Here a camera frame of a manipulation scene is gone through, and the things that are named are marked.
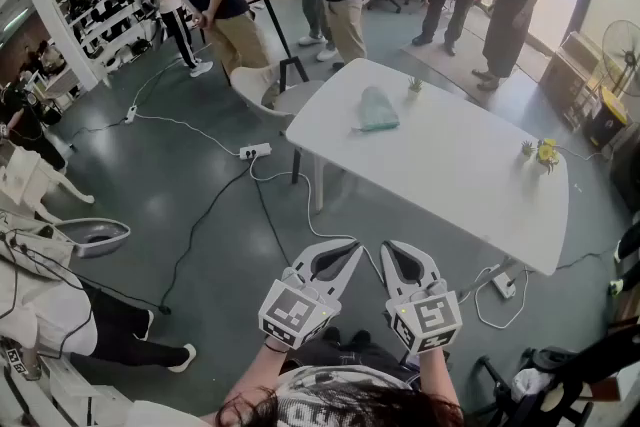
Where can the white table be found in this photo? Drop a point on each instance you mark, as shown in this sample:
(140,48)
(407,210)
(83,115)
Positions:
(450,165)

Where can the person's left forearm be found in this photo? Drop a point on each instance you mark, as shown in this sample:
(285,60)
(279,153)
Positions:
(255,380)

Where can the black bin with yellow lid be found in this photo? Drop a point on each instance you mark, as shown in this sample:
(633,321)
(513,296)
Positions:
(607,117)

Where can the person's black trousers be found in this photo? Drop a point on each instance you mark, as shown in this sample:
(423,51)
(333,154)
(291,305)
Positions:
(350,355)

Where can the yellow flower pot plant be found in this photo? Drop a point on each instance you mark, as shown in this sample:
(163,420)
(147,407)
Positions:
(547,154)

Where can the brown floor mat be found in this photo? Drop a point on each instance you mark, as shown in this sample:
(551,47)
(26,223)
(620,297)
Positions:
(465,60)

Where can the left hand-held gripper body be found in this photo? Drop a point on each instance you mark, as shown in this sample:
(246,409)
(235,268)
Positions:
(292,310)

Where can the white storage shelf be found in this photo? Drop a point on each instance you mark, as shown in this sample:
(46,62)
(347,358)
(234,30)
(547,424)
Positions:
(105,10)

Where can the wooden crate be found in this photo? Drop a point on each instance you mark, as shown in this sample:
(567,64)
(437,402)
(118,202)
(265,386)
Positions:
(570,75)

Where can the small green potted plant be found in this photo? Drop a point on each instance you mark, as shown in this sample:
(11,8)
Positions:
(415,85)
(527,149)

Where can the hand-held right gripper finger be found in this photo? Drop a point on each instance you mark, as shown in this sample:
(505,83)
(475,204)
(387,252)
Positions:
(422,265)
(389,271)

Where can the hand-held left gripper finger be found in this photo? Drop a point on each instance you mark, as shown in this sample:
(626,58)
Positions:
(344,272)
(306,256)

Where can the person's patterned shirt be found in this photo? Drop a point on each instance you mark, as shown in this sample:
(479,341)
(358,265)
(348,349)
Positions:
(345,390)

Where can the white power strip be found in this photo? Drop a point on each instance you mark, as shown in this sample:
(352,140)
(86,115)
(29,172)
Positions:
(255,150)
(131,114)
(502,284)

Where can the black-legged table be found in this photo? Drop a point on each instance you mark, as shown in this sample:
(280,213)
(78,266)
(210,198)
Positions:
(277,30)

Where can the white carved furniture leg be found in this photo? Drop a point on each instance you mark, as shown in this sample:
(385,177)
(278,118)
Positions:
(45,180)

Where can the beige chair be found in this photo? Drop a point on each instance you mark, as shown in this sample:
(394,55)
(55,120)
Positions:
(295,100)

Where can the person's right forearm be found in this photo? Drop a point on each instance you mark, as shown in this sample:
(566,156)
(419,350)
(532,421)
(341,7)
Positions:
(437,377)

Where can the standing fan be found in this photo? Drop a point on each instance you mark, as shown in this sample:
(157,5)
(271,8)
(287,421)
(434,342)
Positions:
(622,50)

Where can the green mesh pouch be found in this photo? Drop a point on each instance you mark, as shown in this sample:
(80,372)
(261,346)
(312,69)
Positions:
(378,111)

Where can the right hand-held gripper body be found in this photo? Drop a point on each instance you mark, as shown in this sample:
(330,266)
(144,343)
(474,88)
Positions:
(427,317)

